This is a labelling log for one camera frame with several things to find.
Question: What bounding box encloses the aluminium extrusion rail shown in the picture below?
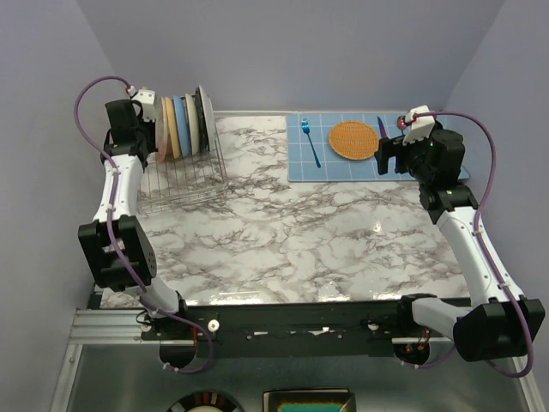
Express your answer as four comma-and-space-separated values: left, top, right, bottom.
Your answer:
68, 306, 455, 345

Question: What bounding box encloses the light blue plate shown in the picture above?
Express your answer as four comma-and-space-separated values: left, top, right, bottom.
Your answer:
172, 95, 191, 157

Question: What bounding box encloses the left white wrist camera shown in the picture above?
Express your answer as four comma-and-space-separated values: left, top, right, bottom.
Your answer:
131, 88, 158, 122

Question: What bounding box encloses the yellow and cream plate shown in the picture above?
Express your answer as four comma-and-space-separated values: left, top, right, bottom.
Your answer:
163, 97, 173, 159

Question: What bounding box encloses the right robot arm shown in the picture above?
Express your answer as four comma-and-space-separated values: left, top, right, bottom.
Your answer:
375, 128, 545, 361

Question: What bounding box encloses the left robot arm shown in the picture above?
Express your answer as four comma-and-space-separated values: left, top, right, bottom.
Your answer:
78, 99, 190, 339

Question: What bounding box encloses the iridescent spoon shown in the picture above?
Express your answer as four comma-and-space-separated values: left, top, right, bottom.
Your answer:
396, 116, 407, 130

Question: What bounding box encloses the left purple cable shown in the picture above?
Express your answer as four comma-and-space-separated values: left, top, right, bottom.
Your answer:
75, 76, 214, 374

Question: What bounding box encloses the black mounting base bar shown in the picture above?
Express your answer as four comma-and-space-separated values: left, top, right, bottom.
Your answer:
142, 300, 449, 363

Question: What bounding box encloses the woven wicker trivet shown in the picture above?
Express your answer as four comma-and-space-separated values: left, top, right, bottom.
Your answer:
329, 120, 379, 161

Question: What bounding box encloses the round striped object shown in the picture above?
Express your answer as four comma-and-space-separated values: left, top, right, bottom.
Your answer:
166, 391, 244, 412

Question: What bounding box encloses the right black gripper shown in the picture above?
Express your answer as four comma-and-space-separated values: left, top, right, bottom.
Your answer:
374, 130, 435, 184

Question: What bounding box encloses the pink and cream plate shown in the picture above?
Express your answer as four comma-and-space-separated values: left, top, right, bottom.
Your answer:
155, 97, 167, 162

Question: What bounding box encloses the iridescent table knife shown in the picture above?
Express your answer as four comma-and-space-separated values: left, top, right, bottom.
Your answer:
377, 116, 388, 139

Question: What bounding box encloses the grey white plate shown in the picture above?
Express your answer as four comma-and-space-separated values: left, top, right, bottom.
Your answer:
198, 85, 216, 151

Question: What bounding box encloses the blue metal fork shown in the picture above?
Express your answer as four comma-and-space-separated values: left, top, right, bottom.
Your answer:
301, 118, 322, 168

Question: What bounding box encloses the orange yellow plate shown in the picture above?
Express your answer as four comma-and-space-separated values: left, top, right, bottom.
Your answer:
168, 98, 182, 160

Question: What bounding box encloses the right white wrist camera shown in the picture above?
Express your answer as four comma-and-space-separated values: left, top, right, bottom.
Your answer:
403, 105, 436, 145

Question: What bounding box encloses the dark rectangular tray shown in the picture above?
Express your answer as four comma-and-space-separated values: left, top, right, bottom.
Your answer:
262, 388, 357, 412

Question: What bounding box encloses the wire dish rack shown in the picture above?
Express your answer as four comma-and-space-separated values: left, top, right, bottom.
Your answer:
137, 136, 228, 214

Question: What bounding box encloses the cream white plate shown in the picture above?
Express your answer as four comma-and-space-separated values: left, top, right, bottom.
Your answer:
184, 94, 200, 155

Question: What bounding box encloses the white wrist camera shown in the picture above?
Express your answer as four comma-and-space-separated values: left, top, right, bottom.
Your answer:
131, 88, 158, 122
403, 105, 436, 145

